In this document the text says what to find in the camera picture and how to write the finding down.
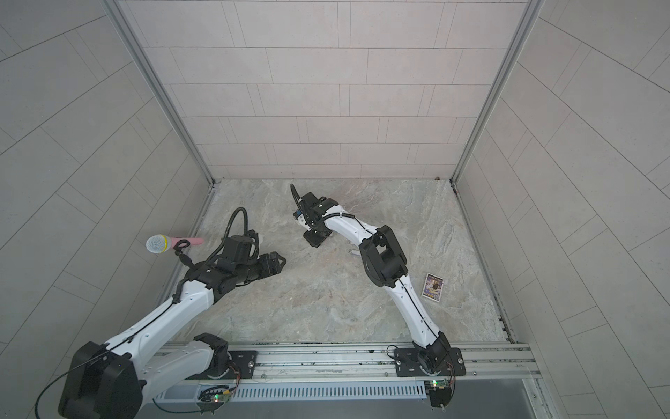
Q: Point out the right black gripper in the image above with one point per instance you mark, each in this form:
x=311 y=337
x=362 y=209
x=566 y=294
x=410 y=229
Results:
x=315 y=239

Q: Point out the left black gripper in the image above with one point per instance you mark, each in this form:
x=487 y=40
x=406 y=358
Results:
x=268 y=265

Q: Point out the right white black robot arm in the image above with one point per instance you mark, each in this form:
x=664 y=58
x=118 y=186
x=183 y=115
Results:
x=385 y=264

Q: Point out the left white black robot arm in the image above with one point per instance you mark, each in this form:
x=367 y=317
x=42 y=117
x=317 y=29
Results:
x=117 y=378

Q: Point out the pink yellow toy microphone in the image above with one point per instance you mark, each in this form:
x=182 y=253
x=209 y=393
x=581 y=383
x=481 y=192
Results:
x=159 y=243

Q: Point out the white ventilation grille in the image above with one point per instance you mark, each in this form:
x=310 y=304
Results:
x=329 y=391

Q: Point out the left circuit board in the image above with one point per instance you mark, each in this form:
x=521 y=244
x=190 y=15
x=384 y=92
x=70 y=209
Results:
x=211 y=399

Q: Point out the circuit board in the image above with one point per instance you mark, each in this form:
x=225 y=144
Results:
x=439 y=393
x=211 y=399

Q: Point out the playing card box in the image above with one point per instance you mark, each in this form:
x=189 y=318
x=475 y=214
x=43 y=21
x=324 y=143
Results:
x=432 y=288

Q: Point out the right circuit board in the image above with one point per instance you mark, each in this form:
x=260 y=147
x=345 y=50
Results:
x=439 y=393

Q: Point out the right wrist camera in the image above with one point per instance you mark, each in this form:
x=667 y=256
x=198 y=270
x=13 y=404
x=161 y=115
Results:
x=299 y=217

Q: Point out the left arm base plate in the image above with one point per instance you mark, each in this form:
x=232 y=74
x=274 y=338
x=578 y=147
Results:
x=243 y=362

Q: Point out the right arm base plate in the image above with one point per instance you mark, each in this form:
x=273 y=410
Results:
x=406 y=362

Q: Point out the aluminium rail frame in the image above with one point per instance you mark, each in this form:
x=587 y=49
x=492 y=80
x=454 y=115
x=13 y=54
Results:
x=365 y=362

